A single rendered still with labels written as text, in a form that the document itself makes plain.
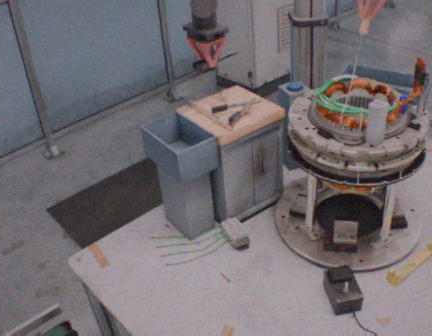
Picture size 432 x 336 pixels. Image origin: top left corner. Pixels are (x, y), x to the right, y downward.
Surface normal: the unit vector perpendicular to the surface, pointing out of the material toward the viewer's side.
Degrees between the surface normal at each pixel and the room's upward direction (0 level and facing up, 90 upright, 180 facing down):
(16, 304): 0
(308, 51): 90
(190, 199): 90
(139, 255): 0
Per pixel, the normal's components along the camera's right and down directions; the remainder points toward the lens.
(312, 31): 0.07, 0.56
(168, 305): -0.07, -0.82
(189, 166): 0.59, 0.42
